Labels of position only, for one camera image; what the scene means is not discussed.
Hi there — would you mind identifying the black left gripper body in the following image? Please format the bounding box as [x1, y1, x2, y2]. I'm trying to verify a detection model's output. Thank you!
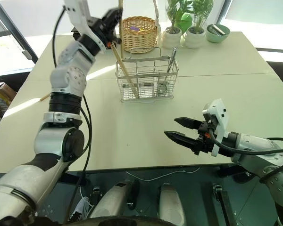
[90, 8, 122, 45]

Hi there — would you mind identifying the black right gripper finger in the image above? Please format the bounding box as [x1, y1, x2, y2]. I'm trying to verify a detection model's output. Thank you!
[164, 130, 199, 152]
[174, 116, 204, 130]

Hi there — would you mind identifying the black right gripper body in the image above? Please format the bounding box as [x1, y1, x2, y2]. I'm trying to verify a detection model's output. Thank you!
[193, 120, 217, 156]

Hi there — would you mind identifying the metal spoon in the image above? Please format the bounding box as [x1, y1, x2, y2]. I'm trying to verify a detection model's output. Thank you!
[157, 46, 178, 95]

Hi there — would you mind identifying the white ribbed plant pot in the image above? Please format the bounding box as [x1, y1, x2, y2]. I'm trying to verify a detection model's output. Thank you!
[184, 25, 206, 49]
[161, 26, 183, 49]

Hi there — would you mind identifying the broad-leaf green plant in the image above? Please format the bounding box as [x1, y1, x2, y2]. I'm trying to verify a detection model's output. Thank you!
[166, 0, 194, 33]

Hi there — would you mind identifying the grey rounded shape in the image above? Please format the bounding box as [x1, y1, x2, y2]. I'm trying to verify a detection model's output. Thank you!
[89, 179, 135, 219]
[157, 182, 186, 226]

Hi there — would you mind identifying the bright green plastic object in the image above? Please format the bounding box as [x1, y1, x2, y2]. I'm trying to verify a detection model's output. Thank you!
[174, 12, 193, 34]

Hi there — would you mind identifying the fine-leaf green plant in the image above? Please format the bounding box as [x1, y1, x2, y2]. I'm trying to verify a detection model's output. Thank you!
[191, 0, 214, 33]

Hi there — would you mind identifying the pale green bowl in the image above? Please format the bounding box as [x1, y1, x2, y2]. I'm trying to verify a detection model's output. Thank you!
[205, 23, 231, 44]

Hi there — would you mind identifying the metal item in bowl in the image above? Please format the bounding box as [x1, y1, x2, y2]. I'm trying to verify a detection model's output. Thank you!
[208, 24, 225, 36]

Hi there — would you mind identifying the cardboard box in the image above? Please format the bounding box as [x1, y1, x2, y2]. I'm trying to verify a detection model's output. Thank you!
[0, 82, 17, 118]

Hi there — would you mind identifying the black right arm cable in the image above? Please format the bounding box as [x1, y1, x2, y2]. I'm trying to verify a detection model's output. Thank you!
[207, 124, 283, 184]

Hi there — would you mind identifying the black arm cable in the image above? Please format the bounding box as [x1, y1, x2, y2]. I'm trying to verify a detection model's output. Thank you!
[52, 5, 93, 225]
[207, 124, 283, 184]

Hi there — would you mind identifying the woven wicker basket with handle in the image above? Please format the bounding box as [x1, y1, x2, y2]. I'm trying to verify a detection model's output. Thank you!
[118, 0, 162, 54]

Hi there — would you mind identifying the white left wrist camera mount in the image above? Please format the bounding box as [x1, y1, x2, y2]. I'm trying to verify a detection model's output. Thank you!
[62, 0, 107, 53]

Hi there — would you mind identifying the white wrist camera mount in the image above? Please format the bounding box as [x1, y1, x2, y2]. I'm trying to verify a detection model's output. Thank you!
[62, 0, 107, 53]
[201, 98, 229, 157]

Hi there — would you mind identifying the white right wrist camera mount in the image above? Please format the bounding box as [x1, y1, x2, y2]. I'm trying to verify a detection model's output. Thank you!
[201, 98, 229, 157]

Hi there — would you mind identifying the thin white cable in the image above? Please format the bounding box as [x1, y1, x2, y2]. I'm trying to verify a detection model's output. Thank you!
[125, 166, 201, 182]

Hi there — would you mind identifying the metal wire basket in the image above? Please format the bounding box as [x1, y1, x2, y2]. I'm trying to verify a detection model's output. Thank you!
[115, 47, 179, 104]

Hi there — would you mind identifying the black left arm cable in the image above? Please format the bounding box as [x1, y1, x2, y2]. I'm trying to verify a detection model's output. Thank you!
[52, 5, 93, 225]

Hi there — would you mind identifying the black metal bracket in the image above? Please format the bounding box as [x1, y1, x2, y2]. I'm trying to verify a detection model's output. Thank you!
[211, 184, 232, 226]

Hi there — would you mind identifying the dark window frame bar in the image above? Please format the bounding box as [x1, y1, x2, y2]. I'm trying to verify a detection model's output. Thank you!
[0, 0, 39, 65]

